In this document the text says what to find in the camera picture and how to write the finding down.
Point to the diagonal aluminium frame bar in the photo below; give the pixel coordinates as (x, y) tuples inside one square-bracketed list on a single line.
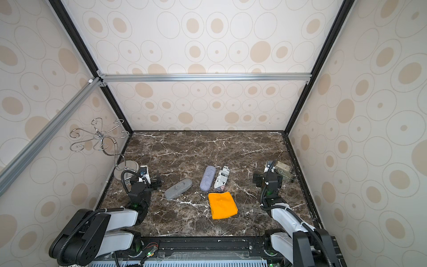
[(14, 169)]

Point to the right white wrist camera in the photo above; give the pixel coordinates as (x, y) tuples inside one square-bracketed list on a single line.
[(270, 166)]

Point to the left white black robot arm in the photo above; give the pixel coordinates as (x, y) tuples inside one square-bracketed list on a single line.
[(91, 234)]

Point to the green clear box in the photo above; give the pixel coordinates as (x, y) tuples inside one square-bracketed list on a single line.
[(285, 171)]

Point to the grey eyeglass case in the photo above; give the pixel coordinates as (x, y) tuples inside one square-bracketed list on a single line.
[(178, 189)]

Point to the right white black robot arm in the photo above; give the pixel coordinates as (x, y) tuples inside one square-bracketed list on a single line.
[(293, 230)]

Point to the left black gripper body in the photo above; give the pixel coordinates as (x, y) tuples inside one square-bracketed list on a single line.
[(148, 190)]

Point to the horizontal aluminium frame bar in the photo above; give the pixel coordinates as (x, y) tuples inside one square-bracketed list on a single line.
[(202, 77)]

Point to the orange cleaning cloth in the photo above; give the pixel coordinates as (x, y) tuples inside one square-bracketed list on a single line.
[(222, 205)]

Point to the chrome hook stand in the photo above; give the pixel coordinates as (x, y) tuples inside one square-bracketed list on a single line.
[(105, 141)]

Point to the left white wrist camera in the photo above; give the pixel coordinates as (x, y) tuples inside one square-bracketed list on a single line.
[(144, 175)]

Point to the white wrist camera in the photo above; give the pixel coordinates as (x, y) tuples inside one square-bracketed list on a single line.
[(270, 166), (144, 175)]

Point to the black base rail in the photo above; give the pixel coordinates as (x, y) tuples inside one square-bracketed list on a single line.
[(252, 251)]

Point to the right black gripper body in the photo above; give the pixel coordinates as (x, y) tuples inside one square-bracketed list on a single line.
[(259, 178)]

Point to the lavender eyeglass case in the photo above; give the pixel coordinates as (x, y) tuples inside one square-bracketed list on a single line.
[(207, 178)]

